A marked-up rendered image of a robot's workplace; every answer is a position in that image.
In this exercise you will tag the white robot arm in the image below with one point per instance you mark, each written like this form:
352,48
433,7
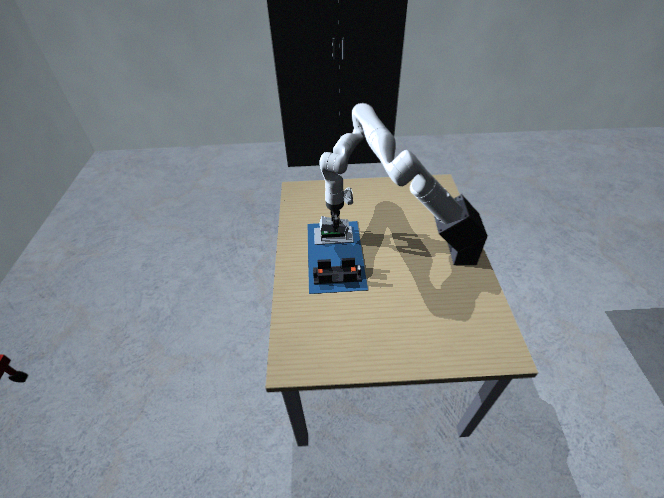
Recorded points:
401,170

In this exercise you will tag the blue flat plate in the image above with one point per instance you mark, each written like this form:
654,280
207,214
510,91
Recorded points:
337,260

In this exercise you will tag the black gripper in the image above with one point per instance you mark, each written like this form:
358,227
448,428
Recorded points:
335,215

